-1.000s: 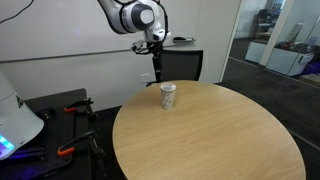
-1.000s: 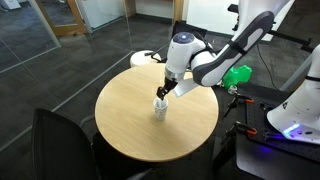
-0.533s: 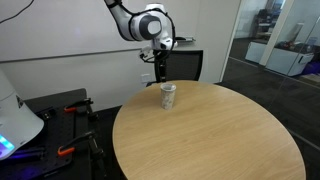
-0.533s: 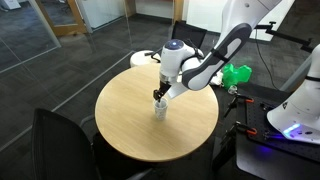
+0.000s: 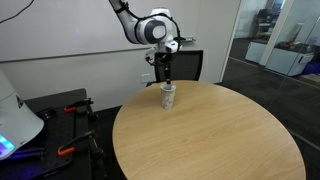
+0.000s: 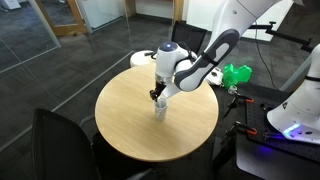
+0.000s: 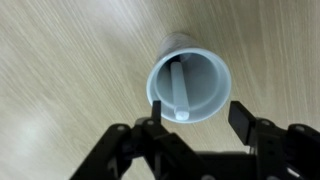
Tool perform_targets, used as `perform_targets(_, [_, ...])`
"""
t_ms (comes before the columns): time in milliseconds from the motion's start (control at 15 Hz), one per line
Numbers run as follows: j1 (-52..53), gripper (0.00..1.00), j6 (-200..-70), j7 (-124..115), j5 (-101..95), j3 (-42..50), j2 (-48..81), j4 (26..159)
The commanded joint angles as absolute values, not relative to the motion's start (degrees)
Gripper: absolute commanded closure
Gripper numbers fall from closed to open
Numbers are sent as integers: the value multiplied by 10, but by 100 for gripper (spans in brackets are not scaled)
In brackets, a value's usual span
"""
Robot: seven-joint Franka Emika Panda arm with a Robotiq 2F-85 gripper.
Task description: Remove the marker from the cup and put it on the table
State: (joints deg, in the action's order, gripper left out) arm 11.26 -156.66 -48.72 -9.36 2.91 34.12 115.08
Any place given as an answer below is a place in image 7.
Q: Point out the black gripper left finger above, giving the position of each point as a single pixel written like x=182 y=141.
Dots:
x=160 y=150

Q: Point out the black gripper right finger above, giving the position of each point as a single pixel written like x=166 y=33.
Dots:
x=266 y=143

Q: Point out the white marker with black tip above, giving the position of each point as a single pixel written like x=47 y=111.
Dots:
x=180 y=90

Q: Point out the white paper cup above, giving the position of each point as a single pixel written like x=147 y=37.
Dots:
x=203 y=90

